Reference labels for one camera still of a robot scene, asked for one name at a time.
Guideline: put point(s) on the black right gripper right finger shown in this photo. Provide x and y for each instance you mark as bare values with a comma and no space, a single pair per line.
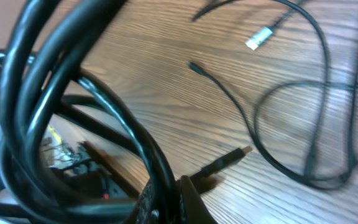
192,208

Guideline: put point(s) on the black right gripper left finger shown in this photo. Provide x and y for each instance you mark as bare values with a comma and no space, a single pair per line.
147,208

